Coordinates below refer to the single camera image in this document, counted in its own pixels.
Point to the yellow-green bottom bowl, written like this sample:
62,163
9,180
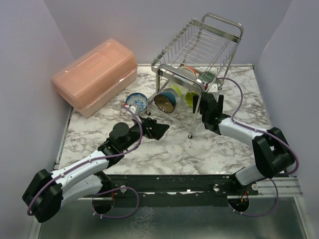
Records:
189,98

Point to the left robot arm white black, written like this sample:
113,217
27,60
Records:
49,191

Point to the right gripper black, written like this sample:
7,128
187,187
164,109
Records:
220,104

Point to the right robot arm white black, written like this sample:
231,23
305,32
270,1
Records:
271,151

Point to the pink plastic storage box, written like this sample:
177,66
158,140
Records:
95,78

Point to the lime green white bowl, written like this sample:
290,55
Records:
177,89

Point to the white orange bowl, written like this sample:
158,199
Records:
189,69

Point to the dark teal beige bowl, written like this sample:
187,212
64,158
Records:
165,101

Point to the stainless steel dish rack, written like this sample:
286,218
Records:
206,44

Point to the mint green brown-rimmed bowl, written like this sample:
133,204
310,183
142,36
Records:
207,76

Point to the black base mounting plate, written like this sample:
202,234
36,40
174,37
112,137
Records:
167,191

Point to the blue white patterned bowl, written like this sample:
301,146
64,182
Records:
139,99

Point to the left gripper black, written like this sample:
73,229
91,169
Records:
158,129

